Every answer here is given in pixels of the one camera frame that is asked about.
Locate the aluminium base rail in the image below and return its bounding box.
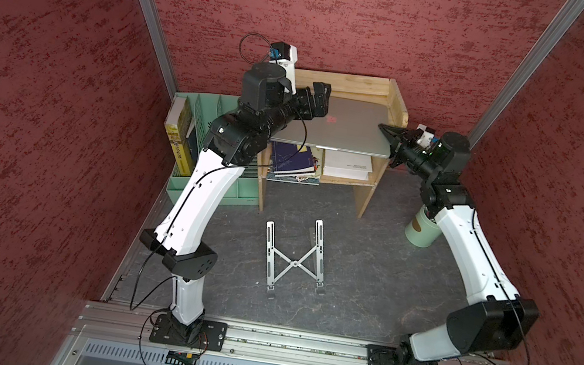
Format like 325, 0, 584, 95
71, 301, 491, 365

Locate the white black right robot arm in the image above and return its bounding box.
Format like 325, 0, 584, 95
379, 124, 540, 365

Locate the mint green file organizer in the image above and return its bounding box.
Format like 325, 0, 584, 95
166, 92, 260, 206

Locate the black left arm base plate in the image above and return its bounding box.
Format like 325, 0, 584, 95
147, 314, 229, 352

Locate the aluminium corner post left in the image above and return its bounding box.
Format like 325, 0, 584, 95
138, 0, 179, 100

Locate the dark blue book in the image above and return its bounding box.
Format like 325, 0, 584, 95
271, 142, 316, 177

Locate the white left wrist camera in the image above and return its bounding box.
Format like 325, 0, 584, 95
269, 42, 298, 95

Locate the green pen cup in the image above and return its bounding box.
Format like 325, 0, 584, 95
404, 206, 442, 249

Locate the silver laptop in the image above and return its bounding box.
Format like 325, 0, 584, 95
271, 98, 390, 158

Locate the aluminium corner post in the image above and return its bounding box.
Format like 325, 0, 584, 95
467, 0, 584, 148
138, 0, 179, 100

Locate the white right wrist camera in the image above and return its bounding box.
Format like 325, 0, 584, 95
415, 124, 437, 151

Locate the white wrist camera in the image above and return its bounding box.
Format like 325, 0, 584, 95
415, 124, 437, 151
269, 42, 298, 95

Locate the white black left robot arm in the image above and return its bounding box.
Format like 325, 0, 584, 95
140, 62, 332, 345

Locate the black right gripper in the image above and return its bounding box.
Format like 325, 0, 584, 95
370, 121, 444, 182

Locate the yellow book in organizer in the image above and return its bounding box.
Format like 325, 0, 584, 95
164, 97, 195, 177

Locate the aluminium corner post right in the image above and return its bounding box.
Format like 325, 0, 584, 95
467, 0, 584, 148

